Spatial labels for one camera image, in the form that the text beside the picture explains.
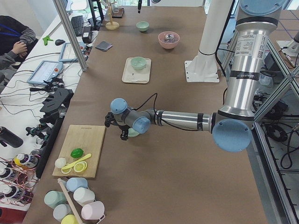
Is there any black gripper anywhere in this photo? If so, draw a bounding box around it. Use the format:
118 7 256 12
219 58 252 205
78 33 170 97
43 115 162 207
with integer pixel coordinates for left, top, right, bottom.
105 112 129 140

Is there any green bowl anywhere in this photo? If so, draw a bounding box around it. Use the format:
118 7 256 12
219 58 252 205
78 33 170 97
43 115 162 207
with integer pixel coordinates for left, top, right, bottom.
136 21 150 32
130 56 147 70
128 128 139 138

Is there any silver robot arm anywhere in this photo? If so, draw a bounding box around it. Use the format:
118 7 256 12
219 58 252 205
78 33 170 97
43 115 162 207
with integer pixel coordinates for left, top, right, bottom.
105 0 284 152

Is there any wooden cutting board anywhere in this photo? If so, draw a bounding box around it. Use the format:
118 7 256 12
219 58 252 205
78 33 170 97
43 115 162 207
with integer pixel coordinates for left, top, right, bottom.
52 124 106 179

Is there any yellow plastic knife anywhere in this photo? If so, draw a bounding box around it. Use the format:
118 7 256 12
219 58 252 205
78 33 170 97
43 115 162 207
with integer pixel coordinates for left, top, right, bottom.
61 153 92 169

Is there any green lime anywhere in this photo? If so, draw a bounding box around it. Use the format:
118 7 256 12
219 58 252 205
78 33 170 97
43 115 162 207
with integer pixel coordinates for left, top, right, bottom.
71 148 84 158

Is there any lemon slice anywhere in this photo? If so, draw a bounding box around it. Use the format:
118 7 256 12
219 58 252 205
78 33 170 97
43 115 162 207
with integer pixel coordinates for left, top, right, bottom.
61 167 72 175
73 161 87 173

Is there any beige rabbit tray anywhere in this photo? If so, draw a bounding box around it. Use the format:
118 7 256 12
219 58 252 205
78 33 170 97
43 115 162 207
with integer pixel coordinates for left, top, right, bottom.
121 57 151 84

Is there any white garlic bulb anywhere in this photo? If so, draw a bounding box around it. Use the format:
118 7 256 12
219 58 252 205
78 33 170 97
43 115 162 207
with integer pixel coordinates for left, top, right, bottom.
55 157 67 168

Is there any blue cup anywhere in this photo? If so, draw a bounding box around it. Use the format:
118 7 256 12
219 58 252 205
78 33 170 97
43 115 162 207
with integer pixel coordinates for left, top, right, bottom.
66 177 88 192

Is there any white cup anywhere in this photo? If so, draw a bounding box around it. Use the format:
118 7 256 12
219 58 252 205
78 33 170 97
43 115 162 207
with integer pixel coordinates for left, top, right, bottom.
73 187 95 206

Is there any green bowl on tray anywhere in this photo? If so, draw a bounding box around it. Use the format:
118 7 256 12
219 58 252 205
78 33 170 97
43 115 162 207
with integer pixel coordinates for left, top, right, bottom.
130 56 147 70

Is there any black tool stand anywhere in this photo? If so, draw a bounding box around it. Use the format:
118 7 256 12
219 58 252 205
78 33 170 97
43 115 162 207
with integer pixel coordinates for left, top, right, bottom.
39 88 74 125

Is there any pink cup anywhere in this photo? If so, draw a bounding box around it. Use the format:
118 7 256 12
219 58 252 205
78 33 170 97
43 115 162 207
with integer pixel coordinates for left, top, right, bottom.
81 201 105 220

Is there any grey folded cloth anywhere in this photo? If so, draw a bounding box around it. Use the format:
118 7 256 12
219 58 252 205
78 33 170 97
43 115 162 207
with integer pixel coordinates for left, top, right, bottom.
95 41 113 52

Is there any green cup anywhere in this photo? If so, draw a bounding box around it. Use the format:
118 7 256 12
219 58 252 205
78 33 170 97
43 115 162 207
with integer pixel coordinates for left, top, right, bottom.
44 190 67 209

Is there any grey cup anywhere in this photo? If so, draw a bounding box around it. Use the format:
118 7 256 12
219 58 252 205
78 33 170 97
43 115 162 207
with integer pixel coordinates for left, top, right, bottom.
53 204 71 222

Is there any yellow cup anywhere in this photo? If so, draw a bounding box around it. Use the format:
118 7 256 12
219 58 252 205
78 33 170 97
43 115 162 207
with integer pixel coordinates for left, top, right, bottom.
61 214 78 224

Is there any yellow cap sauce bottle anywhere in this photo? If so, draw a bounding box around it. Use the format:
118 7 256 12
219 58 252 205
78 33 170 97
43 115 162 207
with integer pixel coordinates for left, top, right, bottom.
16 154 39 168

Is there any pink bowl with ice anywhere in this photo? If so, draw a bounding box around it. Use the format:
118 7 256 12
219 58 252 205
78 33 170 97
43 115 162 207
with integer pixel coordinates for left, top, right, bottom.
158 31 180 49

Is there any metal ice scoop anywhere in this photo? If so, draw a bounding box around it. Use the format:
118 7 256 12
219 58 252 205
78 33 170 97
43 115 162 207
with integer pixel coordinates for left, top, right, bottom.
164 33 176 42

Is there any wooden mug tree stand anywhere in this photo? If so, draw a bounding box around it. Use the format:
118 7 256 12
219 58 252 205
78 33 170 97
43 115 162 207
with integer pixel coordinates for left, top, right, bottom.
100 0 120 30

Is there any black computer mouse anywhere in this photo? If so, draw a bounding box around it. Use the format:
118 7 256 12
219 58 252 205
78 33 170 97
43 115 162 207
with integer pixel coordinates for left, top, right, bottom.
55 39 65 46

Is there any black water bottle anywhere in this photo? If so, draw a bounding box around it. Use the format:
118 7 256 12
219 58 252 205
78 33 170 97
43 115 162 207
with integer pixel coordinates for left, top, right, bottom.
0 126 23 148

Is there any black keyboard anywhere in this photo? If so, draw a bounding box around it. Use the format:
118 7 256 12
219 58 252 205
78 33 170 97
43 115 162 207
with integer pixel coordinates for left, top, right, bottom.
71 15 84 36

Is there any seated person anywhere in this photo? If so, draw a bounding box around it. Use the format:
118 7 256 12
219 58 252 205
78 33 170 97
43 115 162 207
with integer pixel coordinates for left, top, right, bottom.
0 15 38 70

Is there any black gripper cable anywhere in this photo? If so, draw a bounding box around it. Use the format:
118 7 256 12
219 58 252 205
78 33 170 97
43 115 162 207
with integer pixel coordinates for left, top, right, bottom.
134 92 164 117

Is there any wooden cup rack handle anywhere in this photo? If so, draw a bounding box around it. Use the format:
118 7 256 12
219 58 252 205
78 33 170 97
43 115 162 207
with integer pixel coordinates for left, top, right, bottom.
57 178 83 224

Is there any aluminium frame post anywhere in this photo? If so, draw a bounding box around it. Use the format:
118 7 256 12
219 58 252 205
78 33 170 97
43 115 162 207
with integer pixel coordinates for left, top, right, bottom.
53 0 88 72

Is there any copper wire bottle rack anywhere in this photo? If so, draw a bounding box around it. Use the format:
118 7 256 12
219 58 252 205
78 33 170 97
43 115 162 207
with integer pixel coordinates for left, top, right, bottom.
0 154 40 207

